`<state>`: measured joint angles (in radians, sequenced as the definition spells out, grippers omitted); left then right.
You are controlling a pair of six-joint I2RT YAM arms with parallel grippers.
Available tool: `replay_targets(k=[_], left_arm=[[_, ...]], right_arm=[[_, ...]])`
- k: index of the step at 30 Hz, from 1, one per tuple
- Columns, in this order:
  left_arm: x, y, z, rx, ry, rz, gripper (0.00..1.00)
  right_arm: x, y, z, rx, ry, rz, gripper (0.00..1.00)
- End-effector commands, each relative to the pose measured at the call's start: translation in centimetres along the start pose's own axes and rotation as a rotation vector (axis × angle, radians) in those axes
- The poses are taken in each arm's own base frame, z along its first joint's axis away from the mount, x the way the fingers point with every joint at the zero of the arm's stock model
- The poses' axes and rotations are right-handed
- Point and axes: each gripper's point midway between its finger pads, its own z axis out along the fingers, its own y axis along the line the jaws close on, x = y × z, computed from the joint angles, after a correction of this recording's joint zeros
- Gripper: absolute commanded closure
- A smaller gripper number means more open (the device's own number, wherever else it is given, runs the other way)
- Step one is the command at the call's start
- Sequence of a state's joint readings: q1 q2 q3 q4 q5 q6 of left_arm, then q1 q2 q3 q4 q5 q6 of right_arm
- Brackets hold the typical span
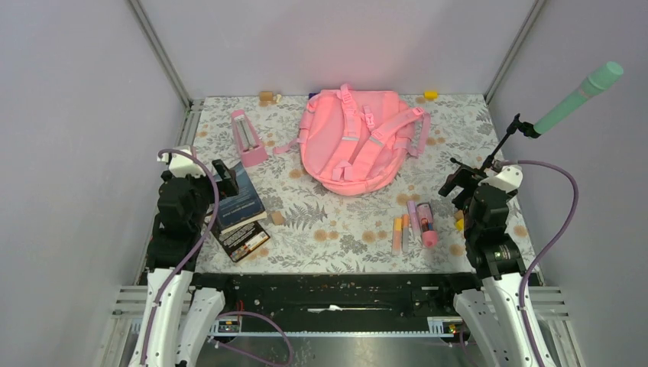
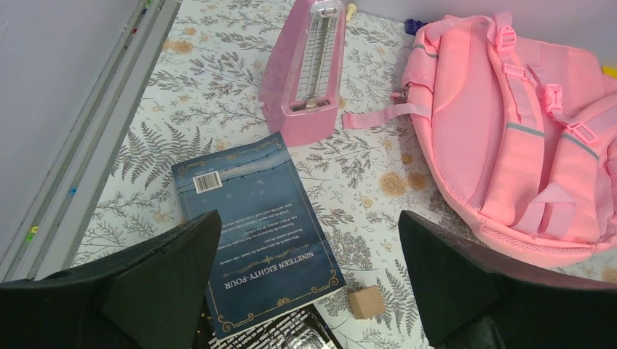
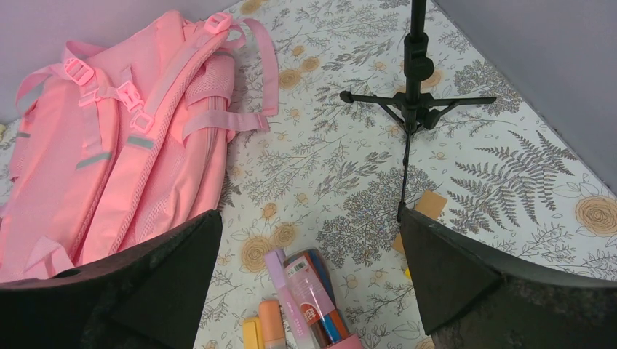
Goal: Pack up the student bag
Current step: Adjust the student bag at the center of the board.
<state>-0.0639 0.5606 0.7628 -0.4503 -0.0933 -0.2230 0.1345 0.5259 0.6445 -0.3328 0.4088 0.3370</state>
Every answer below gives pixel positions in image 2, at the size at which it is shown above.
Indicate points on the black paperback book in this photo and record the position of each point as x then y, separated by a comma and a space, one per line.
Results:
303, 328

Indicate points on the purple toy brick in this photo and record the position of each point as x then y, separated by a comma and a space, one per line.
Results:
413, 26

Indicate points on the small wooden cube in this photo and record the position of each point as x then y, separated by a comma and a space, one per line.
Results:
366, 303

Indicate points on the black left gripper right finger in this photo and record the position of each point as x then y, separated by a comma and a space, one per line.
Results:
470, 296

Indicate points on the yellow toy block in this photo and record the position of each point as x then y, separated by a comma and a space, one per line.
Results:
610, 71

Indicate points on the cream small toy piece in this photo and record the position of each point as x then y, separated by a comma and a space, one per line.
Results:
351, 10

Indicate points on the pink metronome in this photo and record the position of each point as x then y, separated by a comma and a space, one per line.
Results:
300, 89

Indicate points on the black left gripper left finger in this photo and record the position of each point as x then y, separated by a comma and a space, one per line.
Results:
145, 296

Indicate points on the floral patterned table mat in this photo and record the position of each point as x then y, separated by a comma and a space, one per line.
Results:
202, 97

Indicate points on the blue Nineteen Eighty-Four book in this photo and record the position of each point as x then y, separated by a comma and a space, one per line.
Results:
273, 256

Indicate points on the pink student backpack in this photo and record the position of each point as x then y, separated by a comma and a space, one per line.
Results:
519, 136

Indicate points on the aluminium frame rail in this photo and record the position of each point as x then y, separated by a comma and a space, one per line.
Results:
67, 102

